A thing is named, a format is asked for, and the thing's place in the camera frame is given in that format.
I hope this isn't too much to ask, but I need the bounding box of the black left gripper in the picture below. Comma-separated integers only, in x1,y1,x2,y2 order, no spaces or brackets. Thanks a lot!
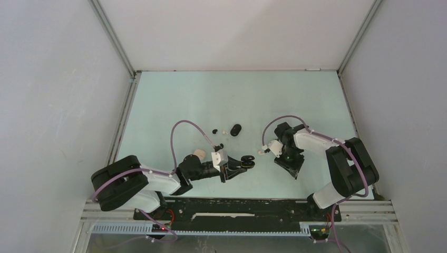
189,154,247,182

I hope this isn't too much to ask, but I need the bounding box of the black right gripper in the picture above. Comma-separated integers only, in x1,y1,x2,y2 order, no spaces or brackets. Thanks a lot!
274,147,304,178

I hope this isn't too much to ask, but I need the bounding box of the pink charging case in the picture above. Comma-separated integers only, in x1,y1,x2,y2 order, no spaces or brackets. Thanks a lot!
193,149,206,161

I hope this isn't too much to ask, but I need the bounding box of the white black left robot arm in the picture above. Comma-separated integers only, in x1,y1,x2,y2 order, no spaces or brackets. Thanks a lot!
91,150,255,220

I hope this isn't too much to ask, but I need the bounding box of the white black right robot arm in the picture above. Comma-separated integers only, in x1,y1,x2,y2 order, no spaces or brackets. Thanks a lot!
264,122,380,220

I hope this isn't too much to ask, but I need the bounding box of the black oval charging case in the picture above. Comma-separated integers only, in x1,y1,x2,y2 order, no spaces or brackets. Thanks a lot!
230,124,242,137

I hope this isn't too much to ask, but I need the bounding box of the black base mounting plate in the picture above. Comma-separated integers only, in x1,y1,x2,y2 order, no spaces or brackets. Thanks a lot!
150,197,332,232

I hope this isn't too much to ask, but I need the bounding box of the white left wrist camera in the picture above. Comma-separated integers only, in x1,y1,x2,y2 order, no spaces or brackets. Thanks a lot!
211,149,228,172

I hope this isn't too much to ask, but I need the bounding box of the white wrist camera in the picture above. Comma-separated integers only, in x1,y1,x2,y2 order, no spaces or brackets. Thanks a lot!
261,140,284,158
211,149,228,172

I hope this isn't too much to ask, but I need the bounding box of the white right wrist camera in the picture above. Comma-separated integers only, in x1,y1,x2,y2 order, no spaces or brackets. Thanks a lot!
261,140,284,158

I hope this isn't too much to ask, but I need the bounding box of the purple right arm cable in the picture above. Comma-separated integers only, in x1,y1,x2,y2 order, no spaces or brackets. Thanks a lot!
261,115,370,205

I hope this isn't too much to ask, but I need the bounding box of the aluminium frame rail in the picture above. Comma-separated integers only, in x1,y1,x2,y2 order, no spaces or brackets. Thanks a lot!
72,197,408,252

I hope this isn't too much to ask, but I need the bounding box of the grey slotted cable duct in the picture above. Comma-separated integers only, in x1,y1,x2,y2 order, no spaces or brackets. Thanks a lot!
91,222,310,237

